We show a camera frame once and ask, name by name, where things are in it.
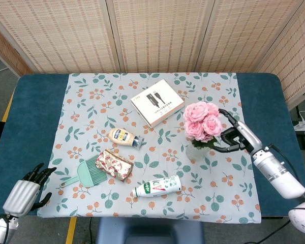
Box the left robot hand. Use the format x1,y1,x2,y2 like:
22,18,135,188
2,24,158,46
2,163,57,218

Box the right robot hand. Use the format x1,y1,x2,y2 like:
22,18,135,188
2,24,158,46
213,108,264,155

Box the pink artificial roses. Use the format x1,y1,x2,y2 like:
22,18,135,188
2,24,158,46
182,101,222,150

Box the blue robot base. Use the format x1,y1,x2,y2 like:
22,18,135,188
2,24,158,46
96,217,204,244

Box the transparent ribbed glass vase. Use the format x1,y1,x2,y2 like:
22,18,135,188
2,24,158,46
185,142,211,161

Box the green plastic hand brush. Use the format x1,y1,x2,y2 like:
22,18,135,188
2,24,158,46
59,155,109,189

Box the teal table cover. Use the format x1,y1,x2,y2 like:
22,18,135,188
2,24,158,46
0,73,305,219

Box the woven folding screen panel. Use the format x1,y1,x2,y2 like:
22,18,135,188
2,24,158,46
0,0,120,74
255,0,305,110
106,0,216,73
0,21,34,78
195,0,305,73

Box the gold foil snack packet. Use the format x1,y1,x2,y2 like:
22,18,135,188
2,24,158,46
95,149,135,181

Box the floral patterned tablecloth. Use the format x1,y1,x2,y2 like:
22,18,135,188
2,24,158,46
37,72,262,224

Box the white AD milk bottle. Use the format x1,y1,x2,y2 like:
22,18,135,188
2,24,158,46
132,174,182,198

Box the mayonnaise squeeze bottle blue cap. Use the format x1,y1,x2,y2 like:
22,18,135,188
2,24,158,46
107,128,145,150

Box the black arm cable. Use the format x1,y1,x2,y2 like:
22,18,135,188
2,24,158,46
266,143,305,185

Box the white cable product box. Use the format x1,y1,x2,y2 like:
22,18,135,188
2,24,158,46
130,79,186,129

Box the black floor cable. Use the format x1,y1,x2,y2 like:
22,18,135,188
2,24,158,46
243,218,292,244

